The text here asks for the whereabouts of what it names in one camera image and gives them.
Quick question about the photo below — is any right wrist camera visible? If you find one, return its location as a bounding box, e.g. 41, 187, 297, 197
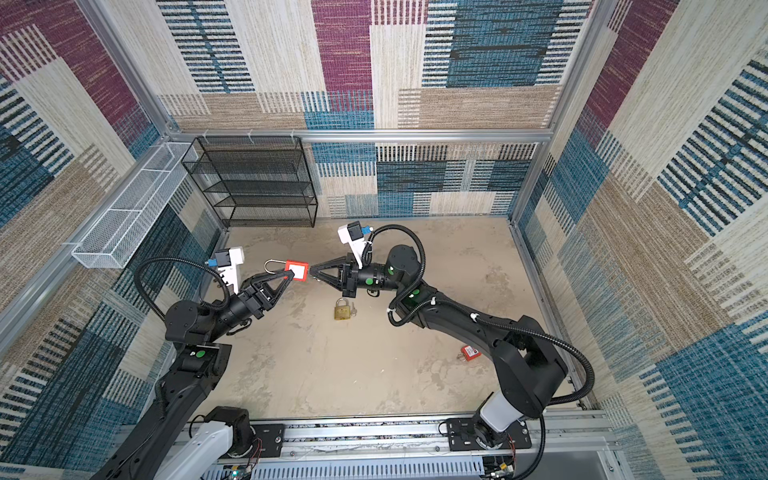
337, 221, 373, 268

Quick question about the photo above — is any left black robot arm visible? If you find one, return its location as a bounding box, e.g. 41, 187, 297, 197
93, 270, 294, 479

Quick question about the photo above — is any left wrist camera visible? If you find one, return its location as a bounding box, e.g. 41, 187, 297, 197
206, 247, 244, 294

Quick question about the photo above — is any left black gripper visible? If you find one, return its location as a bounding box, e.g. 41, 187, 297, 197
207, 271, 290, 348

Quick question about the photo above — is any black mounting plate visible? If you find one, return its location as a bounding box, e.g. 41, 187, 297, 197
244, 423, 286, 462
438, 417, 532, 452

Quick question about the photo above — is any white wire mesh basket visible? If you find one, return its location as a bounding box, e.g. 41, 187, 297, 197
72, 142, 190, 269

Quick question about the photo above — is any right black corrugated cable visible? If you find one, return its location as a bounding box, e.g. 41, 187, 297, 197
364, 224, 596, 406

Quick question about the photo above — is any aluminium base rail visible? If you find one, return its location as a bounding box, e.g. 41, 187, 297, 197
101, 413, 619, 480

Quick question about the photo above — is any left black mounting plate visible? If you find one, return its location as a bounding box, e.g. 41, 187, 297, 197
244, 423, 286, 462

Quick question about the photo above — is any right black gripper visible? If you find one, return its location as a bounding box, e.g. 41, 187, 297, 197
311, 252, 404, 298

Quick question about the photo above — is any red padlock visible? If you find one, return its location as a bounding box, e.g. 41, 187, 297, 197
458, 345, 482, 362
263, 259, 310, 282

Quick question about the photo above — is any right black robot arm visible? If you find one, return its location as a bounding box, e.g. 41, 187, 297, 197
310, 245, 567, 449

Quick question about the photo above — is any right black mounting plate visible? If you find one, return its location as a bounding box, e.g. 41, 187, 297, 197
438, 417, 532, 452

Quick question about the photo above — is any left black cable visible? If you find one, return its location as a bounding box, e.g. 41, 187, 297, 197
133, 256, 233, 322

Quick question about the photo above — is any black wire shelf rack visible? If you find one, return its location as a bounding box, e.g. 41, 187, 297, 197
181, 136, 318, 228

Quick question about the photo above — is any brass padlock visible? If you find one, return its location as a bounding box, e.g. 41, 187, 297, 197
333, 297, 357, 321

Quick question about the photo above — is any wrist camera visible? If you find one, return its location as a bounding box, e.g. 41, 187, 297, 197
337, 221, 373, 268
206, 247, 244, 294

